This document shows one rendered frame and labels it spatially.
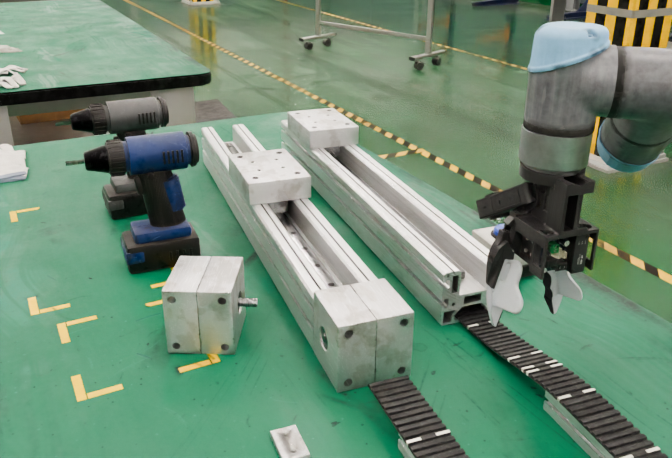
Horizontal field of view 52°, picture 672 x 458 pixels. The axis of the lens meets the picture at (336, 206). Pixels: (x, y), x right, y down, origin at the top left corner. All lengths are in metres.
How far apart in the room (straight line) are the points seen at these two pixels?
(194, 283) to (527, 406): 0.44
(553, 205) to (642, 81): 0.16
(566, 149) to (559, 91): 0.06
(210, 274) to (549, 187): 0.45
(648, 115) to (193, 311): 0.58
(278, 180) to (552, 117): 0.55
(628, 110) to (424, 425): 0.39
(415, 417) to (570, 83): 0.39
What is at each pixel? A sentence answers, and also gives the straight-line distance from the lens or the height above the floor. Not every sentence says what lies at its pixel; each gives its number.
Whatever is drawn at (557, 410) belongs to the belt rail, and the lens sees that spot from 0.88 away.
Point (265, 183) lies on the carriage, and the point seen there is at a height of 0.90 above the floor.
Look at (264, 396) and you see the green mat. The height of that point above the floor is 0.78.
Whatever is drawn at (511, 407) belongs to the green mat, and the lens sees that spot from 0.88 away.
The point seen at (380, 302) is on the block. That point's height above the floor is 0.87.
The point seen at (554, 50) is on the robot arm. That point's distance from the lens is 0.75.
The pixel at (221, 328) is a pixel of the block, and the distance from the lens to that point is 0.93.
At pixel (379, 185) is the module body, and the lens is 1.32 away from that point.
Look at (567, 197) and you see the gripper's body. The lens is 0.78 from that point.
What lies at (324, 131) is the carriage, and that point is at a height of 0.90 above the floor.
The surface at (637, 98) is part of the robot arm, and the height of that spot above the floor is 1.15.
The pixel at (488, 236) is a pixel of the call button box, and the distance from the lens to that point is 1.15.
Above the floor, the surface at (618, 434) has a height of 0.81.
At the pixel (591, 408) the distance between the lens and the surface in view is 0.85.
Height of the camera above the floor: 1.32
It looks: 23 degrees down
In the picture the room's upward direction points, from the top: straight up
